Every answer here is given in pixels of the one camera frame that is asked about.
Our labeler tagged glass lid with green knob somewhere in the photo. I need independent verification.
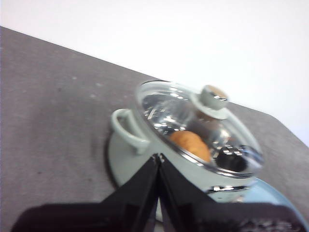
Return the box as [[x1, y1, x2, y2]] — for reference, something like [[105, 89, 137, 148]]
[[135, 81, 265, 179]]

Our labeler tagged blue round plate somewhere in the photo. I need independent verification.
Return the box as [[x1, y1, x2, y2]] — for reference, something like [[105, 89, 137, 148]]
[[242, 177, 301, 218]]

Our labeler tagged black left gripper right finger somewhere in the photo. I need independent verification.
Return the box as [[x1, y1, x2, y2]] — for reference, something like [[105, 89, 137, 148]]
[[158, 153, 308, 232]]

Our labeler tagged brown potato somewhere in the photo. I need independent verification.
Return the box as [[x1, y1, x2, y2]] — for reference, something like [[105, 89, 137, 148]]
[[169, 130, 212, 162]]

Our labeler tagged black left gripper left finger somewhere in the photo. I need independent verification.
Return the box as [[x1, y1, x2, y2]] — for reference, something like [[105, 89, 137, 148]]
[[11, 154, 161, 232]]

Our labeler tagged pale green electric steamer pot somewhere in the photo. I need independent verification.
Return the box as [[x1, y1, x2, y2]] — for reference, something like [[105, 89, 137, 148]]
[[106, 81, 265, 222]]

